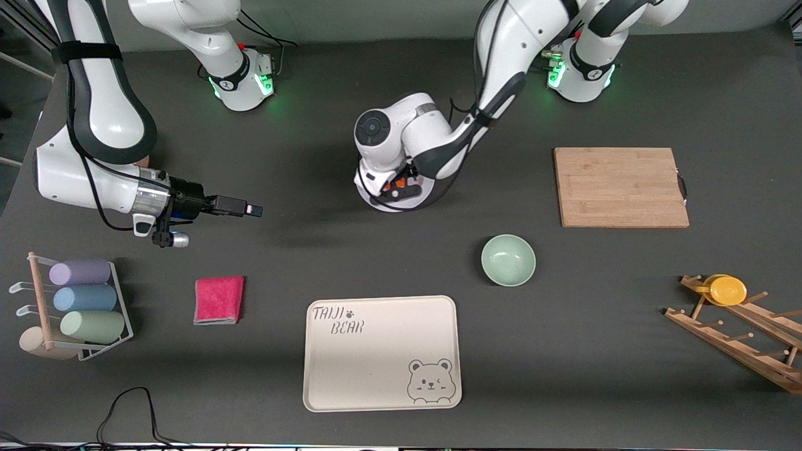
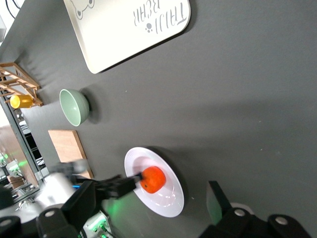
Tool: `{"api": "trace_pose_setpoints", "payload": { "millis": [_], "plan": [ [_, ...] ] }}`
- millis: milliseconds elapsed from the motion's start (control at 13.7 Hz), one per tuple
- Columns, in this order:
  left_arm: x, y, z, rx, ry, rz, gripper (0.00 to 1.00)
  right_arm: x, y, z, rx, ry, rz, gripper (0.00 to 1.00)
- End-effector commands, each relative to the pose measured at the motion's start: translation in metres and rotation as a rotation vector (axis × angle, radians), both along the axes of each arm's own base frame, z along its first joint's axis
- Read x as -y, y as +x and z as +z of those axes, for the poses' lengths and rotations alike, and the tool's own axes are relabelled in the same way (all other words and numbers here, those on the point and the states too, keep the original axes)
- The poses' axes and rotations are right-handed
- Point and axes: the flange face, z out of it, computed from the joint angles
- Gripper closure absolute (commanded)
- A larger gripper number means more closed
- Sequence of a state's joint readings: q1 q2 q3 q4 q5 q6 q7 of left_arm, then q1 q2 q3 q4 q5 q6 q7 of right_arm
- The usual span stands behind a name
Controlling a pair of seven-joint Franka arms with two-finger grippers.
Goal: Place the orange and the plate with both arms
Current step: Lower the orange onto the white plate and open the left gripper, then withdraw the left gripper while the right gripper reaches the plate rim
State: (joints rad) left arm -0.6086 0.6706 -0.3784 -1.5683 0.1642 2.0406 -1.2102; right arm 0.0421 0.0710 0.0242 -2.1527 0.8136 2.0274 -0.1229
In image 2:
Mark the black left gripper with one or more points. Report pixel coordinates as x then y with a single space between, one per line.
116 187

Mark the wooden cutting board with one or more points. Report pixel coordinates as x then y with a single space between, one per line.
67 146

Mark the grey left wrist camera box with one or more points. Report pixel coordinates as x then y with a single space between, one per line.
71 166

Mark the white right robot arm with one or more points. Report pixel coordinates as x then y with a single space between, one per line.
96 224

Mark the pale green bowl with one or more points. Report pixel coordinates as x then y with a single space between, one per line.
74 106

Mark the orange fruit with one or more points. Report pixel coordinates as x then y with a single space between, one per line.
154 179

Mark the yellow cup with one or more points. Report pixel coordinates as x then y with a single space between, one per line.
21 101

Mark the wooden cup rack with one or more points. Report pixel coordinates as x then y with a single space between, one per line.
36 98

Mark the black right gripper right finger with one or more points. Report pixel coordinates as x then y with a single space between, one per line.
220 210

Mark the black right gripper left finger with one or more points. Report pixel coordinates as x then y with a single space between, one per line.
79 203

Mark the black metal frame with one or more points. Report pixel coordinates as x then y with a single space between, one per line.
17 129

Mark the white tray with bear print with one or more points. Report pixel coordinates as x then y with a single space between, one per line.
111 37

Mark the white round plate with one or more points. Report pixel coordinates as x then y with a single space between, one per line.
171 203

